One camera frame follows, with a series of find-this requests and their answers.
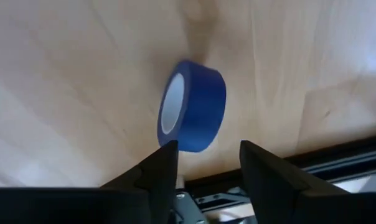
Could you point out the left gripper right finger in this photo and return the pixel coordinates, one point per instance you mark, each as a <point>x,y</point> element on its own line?
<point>269,186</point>

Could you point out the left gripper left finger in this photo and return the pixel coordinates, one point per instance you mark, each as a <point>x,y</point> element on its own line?
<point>157,186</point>

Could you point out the blue tape roll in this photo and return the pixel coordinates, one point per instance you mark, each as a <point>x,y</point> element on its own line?
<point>200,109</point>

